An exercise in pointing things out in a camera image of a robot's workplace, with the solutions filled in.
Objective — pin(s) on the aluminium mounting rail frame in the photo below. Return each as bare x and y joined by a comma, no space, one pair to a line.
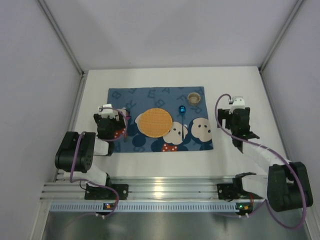
176,176

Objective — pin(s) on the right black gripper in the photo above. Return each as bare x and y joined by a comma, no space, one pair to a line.
234,111

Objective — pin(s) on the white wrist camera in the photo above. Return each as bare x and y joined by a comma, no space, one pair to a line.
106,111
236,102

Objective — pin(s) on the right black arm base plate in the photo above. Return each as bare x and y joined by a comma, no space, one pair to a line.
227,192

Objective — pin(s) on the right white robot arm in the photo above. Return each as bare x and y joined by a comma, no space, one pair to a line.
286,185

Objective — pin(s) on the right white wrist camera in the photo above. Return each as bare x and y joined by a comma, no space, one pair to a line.
236,102

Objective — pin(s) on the small beige ceramic cup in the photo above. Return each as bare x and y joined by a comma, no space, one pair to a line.
193,99

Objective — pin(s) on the left aluminium corner post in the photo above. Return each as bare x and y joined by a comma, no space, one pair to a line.
58,32

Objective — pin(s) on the orange woven round coaster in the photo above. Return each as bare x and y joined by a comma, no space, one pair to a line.
155,122

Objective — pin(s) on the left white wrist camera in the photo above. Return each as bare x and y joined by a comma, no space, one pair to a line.
106,111

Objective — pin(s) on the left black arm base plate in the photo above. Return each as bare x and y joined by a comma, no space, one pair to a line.
99,193

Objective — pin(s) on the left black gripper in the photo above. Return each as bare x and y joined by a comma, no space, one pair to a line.
110,120

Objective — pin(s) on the iridescent blue metal spoon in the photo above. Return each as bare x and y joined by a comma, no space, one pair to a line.
182,112

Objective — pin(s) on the blue cartoon placemat cloth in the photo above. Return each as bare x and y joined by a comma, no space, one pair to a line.
197,129

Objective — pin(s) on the aluminium corner post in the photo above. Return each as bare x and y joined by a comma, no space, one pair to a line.
298,4
58,32

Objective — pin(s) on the right aluminium corner post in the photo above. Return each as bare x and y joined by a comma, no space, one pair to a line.
298,4

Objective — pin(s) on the perforated metal cable strip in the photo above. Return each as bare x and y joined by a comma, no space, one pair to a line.
151,207

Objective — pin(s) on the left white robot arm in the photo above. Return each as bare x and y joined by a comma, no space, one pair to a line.
77,150

